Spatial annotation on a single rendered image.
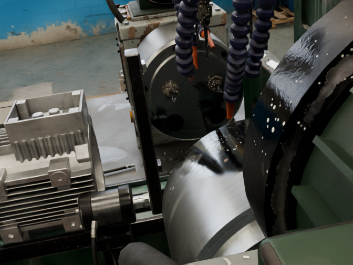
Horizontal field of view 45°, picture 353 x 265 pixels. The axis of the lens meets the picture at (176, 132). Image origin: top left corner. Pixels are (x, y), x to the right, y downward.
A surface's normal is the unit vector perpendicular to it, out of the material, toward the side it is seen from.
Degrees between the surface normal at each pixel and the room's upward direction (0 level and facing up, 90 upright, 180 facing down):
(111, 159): 0
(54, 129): 90
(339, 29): 31
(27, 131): 90
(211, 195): 36
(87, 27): 90
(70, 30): 90
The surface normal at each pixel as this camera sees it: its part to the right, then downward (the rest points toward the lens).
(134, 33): 0.16, 0.43
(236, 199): -0.57, -0.70
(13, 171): 0.04, -0.22
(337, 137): -0.90, -0.32
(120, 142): -0.11, -0.88
